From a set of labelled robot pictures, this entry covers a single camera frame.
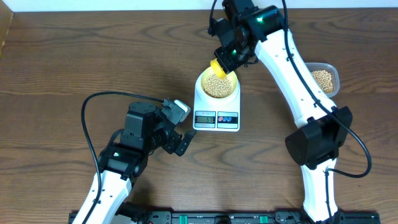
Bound yellow measuring scoop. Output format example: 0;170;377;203
210;58;227;79

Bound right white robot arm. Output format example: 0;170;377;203
208;1;353;223

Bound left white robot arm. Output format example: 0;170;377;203
74;99;197;223

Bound white digital kitchen scale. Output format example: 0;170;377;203
193;68;241;132

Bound soybeans in bowl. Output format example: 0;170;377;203
203;73;233;98

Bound clear container of soybeans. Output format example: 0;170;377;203
306;62;340;98

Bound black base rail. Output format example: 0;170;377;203
68;211;382;224

